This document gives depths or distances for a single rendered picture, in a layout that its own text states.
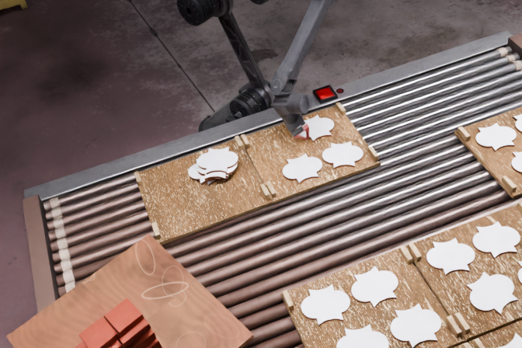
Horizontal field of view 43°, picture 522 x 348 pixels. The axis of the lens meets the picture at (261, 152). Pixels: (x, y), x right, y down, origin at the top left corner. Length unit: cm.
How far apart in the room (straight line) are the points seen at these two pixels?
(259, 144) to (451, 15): 258
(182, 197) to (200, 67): 220
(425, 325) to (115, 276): 91
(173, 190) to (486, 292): 109
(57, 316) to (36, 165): 216
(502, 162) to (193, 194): 107
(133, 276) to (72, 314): 20
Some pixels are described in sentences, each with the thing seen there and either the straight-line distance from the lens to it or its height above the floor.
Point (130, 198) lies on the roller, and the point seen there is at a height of 92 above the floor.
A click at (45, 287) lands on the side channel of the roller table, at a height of 95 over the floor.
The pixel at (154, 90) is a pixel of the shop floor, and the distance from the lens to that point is 433.
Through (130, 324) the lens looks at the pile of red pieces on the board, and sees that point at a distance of 164.
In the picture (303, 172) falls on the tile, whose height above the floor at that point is 95.
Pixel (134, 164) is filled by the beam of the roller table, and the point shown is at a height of 91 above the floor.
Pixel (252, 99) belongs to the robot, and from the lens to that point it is 346.
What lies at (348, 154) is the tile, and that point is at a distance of 237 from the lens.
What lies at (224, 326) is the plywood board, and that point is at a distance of 187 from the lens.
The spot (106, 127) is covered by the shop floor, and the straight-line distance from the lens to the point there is 417.
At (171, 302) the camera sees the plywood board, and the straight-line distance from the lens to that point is 194.
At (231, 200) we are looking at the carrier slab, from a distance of 228.
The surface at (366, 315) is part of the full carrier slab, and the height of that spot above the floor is 94.
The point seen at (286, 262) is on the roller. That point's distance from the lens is 211.
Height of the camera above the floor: 263
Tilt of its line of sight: 45 degrees down
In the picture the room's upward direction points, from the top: 9 degrees counter-clockwise
